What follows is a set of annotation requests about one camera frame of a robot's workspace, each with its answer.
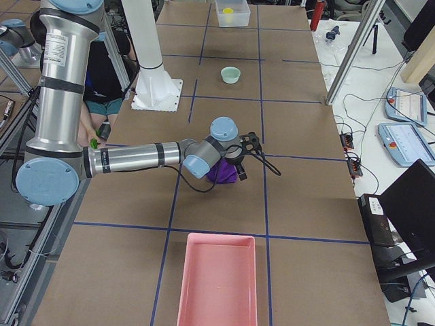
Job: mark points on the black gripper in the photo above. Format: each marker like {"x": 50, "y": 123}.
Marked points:
{"x": 235, "y": 159}

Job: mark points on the purple cloth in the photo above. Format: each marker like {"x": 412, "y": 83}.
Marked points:
{"x": 222, "y": 173}

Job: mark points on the yellow plastic cup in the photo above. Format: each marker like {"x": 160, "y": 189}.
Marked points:
{"x": 227, "y": 14}

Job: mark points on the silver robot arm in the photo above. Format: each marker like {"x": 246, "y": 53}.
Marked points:
{"x": 17, "y": 39}
{"x": 54, "y": 164}

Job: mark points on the black computer box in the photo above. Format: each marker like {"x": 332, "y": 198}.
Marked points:
{"x": 375, "y": 222}

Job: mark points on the clear plastic storage box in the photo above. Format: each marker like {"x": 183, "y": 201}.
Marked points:
{"x": 241, "y": 14}

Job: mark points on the mint green bowl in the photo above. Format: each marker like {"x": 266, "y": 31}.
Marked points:
{"x": 230, "y": 75}

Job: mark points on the pink plastic tray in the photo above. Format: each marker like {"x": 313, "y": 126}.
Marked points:
{"x": 219, "y": 281}

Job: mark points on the green grabber tool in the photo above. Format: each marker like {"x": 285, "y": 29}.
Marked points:
{"x": 94, "y": 141}

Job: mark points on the seated person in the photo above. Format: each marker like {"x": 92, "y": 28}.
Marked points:
{"x": 103, "y": 96}

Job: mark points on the near teach pendant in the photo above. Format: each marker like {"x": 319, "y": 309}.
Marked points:
{"x": 405, "y": 143}

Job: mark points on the teach pendant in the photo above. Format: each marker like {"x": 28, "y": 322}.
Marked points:
{"x": 404, "y": 106}
{"x": 405, "y": 143}

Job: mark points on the black monitor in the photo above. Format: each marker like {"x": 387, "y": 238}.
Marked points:
{"x": 409, "y": 204}

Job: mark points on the far teach pendant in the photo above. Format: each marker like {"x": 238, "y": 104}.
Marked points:
{"x": 404, "y": 106}

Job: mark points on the red cylinder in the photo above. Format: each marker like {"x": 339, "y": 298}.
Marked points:
{"x": 317, "y": 13}

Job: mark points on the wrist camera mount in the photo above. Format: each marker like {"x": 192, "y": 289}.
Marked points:
{"x": 250, "y": 142}

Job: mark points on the white camera pedestal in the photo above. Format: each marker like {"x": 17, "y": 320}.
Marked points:
{"x": 155, "y": 90}

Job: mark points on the aluminium frame post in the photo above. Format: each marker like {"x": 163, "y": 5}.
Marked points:
{"x": 368, "y": 20}

